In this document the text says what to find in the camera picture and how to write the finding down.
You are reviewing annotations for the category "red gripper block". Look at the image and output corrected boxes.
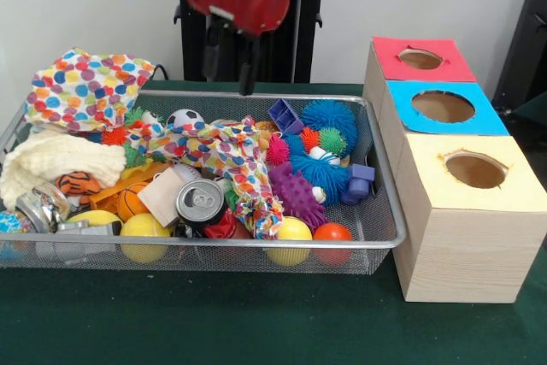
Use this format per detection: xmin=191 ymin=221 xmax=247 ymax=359
xmin=184 ymin=0 xmax=292 ymax=97

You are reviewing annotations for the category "wide polka dot cloth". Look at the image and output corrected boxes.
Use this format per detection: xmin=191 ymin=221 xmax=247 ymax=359
xmin=23 ymin=47 xmax=157 ymax=133

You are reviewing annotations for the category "shallow mesh bin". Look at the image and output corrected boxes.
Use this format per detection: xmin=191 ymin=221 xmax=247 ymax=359
xmin=0 ymin=89 xmax=407 ymax=276

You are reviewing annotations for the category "wooden box with three holes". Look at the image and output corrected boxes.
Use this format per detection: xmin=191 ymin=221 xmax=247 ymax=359
xmin=362 ymin=35 xmax=547 ymax=304

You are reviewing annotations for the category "small soccer ball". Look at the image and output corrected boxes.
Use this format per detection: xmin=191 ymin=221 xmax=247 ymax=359
xmin=165 ymin=108 xmax=204 ymax=127

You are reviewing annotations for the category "long polka dot cloth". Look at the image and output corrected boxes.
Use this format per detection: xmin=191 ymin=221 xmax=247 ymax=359
xmin=123 ymin=115 xmax=286 ymax=241

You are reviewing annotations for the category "silver topped drink can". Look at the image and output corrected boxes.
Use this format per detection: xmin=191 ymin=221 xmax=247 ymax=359
xmin=174 ymin=179 xmax=230 ymax=229

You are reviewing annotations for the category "purple spiky rubber ball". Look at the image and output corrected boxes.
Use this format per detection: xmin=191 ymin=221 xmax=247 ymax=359
xmin=268 ymin=162 xmax=329 ymax=232

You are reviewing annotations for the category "plain wooden block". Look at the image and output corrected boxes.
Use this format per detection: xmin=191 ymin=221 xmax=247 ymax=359
xmin=136 ymin=167 xmax=189 ymax=227

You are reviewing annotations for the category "small orange basketball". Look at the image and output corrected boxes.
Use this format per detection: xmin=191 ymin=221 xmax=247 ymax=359
xmin=115 ymin=183 xmax=150 ymax=223

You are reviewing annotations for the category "yellow ball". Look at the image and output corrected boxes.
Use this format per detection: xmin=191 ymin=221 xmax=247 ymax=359
xmin=267 ymin=216 xmax=314 ymax=267
xmin=119 ymin=212 xmax=173 ymax=264

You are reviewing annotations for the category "orange ball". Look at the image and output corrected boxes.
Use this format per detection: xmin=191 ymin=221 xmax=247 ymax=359
xmin=313 ymin=222 xmax=355 ymax=266

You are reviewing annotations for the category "dark green table cloth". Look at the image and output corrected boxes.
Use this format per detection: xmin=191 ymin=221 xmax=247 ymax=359
xmin=0 ymin=79 xmax=547 ymax=365

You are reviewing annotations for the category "black flat panel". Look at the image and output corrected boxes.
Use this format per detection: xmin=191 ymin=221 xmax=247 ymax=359
xmin=491 ymin=0 xmax=547 ymax=105

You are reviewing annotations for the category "green side table cloth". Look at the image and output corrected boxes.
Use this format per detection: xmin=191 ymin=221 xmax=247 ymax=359
xmin=491 ymin=91 xmax=547 ymax=193

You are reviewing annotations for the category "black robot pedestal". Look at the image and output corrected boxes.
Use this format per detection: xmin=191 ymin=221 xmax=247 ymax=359
xmin=164 ymin=0 xmax=345 ymax=83

